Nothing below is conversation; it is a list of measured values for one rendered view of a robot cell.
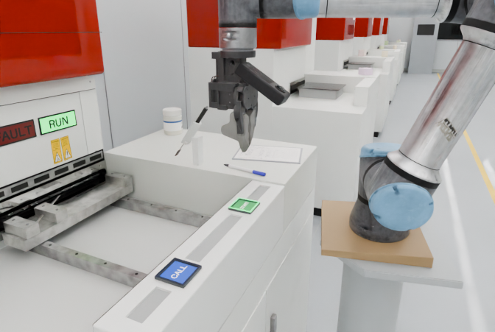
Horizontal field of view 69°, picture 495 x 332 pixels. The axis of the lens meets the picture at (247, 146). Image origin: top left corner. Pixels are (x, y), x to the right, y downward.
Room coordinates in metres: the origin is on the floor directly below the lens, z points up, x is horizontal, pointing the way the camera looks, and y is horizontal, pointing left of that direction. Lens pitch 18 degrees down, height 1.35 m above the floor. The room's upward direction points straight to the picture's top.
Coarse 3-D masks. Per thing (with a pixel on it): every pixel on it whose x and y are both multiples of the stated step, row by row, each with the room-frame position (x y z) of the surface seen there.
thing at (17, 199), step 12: (84, 168) 1.03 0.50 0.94; (96, 168) 1.07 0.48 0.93; (60, 180) 0.95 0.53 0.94; (72, 180) 0.98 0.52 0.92; (24, 192) 0.85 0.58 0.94; (36, 192) 0.88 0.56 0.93; (48, 192) 0.91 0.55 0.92; (84, 192) 1.01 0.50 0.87; (0, 204) 0.79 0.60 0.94; (12, 204) 0.82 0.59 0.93; (60, 204) 0.94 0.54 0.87; (24, 216) 0.85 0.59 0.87; (0, 228) 0.79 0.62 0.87; (0, 240) 0.77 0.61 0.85
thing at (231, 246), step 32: (256, 192) 0.83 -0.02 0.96; (224, 224) 0.67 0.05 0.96; (256, 224) 0.68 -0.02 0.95; (192, 256) 0.56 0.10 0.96; (224, 256) 0.55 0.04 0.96; (256, 256) 0.69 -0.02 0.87; (160, 288) 0.47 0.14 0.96; (192, 288) 0.47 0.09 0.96; (224, 288) 0.55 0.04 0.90; (128, 320) 0.40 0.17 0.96; (160, 320) 0.40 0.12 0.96; (192, 320) 0.45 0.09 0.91; (224, 320) 0.54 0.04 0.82
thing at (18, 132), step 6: (12, 126) 0.86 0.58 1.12; (18, 126) 0.88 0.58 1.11; (24, 126) 0.89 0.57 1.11; (30, 126) 0.90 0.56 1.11; (0, 132) 0.83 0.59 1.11; (6, 132) 0.85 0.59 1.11; (12, 132) 0.86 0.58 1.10; (18, 132) 0.87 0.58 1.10; (24, 132) 0.89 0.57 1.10; (30, 132) 0.90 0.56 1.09; (0, 138) 0.83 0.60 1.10; (6, 138) 0.84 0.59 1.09; (12, 138) 0.86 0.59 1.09; (18, 138) 0.87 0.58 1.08; (0, 144) 0.83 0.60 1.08
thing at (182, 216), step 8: (120, 200) 1.00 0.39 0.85; (128, 200) 0.99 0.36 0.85; (136, 200) 0.99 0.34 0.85; (128, 208) 0.99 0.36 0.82; (136, 208) 0.98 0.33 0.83; (144, 208) 0.96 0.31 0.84; (152, 208) 0.95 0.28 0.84; (160, 208) 0.94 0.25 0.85; (168, 208) 0.94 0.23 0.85; (160, 216) 0.94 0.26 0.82; (168, 216) 0.93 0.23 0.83; (176, 216) 0.92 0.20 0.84; (184, 216) 0.90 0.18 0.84; (192, 216) 0.89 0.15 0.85; (200, 216) 0.89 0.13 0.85; (208, 216) 0.89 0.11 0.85; (192, 224) 0.89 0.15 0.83; (200, 224) 0.88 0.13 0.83
